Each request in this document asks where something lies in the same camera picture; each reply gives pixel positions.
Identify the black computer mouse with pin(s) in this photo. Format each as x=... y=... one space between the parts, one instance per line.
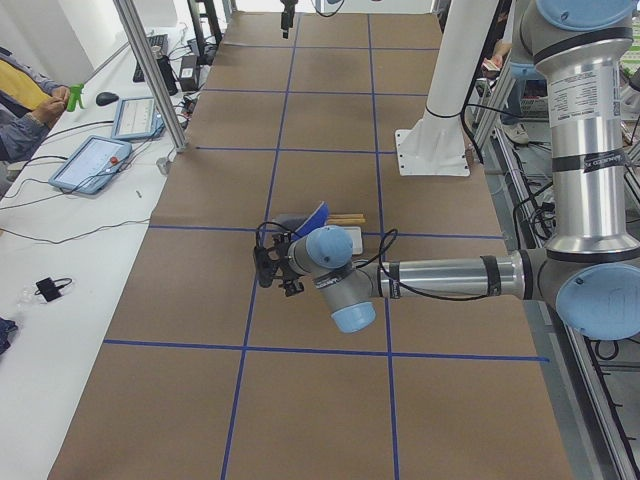
x=106 y=98

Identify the green plastic tool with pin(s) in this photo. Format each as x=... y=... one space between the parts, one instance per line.
x=75 y=97

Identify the standing person background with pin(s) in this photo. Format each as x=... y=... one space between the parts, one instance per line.
x=511 y=119

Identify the blue grey towel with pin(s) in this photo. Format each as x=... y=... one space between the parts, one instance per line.
x=307 y=220

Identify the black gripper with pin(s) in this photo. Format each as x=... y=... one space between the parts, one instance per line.
x=285 y=261

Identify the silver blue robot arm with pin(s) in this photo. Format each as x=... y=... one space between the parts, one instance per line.
x=588 y=271

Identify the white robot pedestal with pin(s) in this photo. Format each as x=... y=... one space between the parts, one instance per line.
x=435 y=145

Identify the far teach pendant tablet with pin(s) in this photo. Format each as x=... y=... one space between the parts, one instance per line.
x=136 y=119

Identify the white towel rack base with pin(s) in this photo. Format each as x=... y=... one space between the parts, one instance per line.
x=357 y=240

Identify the teach pendant tablet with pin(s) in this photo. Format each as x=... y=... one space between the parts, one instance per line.
x=136 y=119
x=92 y=166

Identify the near teach pendant tablet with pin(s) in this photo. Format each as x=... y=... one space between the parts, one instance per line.
x=92 y=166

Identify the small black adapter with cable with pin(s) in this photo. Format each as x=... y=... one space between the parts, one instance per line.
x=51 y=289

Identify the black power brick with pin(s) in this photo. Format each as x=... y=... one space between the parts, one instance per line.
x=189 y=73

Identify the aluminium frame post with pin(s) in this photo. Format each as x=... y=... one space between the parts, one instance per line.
x=137 y=38

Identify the seated person in grey jacket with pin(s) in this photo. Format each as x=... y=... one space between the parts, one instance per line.
x=31 y=105

